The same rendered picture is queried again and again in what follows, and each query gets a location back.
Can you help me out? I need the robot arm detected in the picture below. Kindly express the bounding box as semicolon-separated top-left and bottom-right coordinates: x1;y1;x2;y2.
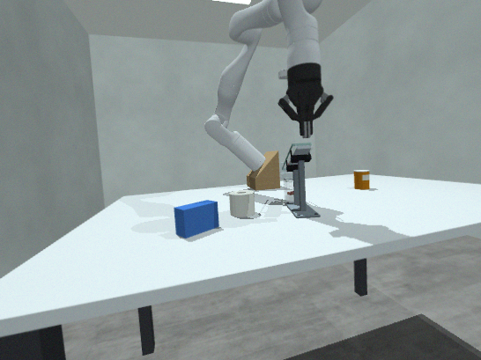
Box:
204;0;322;172

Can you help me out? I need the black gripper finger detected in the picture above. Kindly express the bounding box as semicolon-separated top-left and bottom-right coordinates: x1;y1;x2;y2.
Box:
306;89;333;138
278;90;307;138

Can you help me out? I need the orange pill bottle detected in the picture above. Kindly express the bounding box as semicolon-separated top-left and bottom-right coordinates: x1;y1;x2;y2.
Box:
354;170;370;190

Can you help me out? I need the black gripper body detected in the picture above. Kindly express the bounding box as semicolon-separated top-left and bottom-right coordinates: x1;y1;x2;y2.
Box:
286;62;323;108

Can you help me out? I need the blue rectangular block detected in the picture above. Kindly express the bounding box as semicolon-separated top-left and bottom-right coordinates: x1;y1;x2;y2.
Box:
174;200;219;239

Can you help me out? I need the clear glass vial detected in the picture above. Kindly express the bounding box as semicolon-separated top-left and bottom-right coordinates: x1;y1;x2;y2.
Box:
284;180;294;202

